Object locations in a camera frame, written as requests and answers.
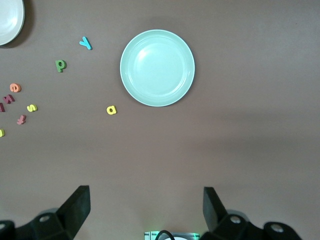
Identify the dark red foam letter n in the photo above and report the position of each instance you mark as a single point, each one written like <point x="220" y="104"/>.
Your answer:
<point x="10" y="98"/>

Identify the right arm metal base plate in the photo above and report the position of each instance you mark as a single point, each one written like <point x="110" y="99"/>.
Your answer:
<point x="190" y="236"/>

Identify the pale green round plate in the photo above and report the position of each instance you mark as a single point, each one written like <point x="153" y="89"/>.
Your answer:
<point x="157" y="67"/>

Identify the teal foam letter y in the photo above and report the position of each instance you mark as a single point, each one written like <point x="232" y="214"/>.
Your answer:
<point x="86" y="43"/>

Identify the dark red foam letter i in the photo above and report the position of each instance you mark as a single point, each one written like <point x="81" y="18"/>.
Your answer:
<point x="2" y="108"/>

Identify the beige round plate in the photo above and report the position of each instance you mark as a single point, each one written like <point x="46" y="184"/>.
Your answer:
<point x="8" y="20"/>

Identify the yellow foam letter a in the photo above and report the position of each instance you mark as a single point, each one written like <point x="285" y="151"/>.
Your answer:
<point x="114" y="111"/>

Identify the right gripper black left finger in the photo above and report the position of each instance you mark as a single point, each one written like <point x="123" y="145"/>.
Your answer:
<point x="62" y="225"/>

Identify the green foam letter p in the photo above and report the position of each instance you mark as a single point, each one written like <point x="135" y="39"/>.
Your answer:
<point x="58" y="67"/>

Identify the yellow foam letter s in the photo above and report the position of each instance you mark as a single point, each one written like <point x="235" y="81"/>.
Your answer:
<point x="32" y="108"/>

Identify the yellow foam letter u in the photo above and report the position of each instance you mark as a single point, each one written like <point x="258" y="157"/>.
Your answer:
<point x="2" y="133"/>

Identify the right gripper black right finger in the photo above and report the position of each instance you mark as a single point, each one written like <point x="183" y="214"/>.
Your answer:
<point x="225" y="225"/>

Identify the pink foam letter f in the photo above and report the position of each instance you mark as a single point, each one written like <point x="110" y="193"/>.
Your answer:
<point x="22" y="119"/>

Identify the orange foam letter e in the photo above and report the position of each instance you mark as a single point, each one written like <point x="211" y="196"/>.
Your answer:
<point x="19" y="88"/>

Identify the brown table cover sheet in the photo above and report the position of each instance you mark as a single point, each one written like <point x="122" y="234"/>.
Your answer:
<point x="250" y="150"/>

